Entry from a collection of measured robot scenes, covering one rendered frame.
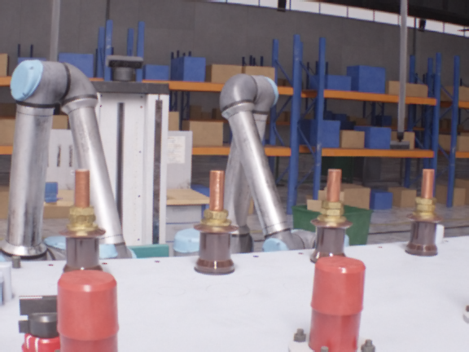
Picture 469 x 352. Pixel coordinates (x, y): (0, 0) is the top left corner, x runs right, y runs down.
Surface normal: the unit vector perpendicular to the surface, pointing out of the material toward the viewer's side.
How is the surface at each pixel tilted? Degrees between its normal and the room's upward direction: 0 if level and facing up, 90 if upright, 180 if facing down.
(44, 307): 90
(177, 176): 90
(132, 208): 90
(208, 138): 90
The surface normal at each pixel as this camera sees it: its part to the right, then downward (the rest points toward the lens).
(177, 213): 0.34, 0.11
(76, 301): -0.10, 0.07
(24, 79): -0.61, -0.07
